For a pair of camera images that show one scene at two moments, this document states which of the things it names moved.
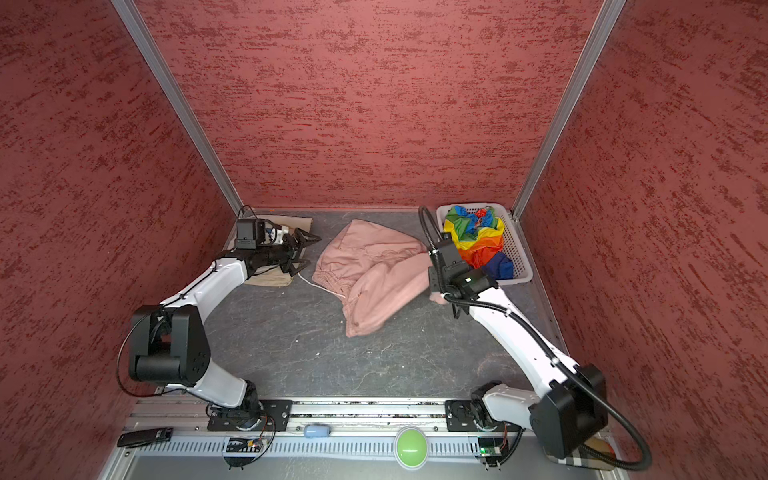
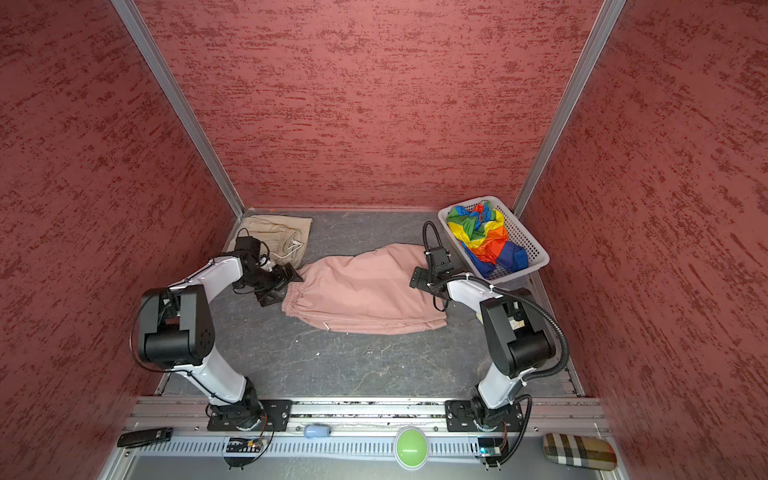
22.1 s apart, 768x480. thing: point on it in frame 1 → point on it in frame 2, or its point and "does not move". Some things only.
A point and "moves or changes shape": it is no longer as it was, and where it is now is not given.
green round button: [411, 448] does not move
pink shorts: [379, 272] moves or changes shape
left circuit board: [241, 452] does not move
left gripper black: [300, 233] → [280, 282]
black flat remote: [145, 437] does not move
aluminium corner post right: [606, 20] does not move
